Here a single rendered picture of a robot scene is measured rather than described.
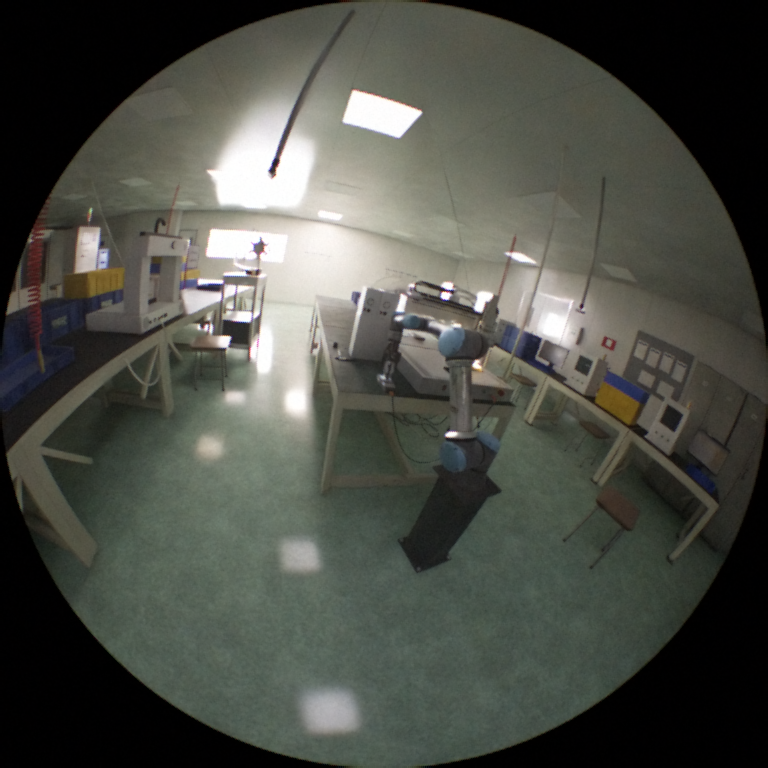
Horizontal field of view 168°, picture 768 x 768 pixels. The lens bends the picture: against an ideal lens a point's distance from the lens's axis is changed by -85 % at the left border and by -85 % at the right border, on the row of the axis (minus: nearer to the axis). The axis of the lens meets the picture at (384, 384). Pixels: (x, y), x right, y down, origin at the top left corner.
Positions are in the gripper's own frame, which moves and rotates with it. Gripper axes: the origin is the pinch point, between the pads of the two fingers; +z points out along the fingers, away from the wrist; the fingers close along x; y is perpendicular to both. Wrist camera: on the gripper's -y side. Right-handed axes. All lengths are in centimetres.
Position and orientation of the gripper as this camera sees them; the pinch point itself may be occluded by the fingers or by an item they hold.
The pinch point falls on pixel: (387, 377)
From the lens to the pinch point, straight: 141.9
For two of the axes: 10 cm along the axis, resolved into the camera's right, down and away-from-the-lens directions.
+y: 2.6, 1.7, -9.5
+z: -1.7, 9.8, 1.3
